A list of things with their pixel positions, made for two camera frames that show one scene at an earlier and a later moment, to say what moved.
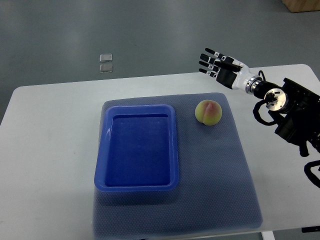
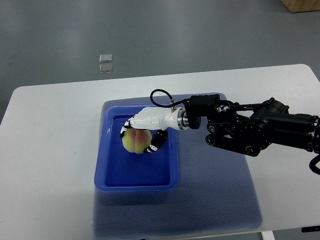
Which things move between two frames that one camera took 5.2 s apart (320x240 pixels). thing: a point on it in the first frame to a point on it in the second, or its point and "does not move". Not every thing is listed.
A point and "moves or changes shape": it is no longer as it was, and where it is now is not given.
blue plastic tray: (137, 149) does not move
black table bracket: (310, 229) does not move
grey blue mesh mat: (215, 191) does not move
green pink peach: (208, 112) moves or changes shape
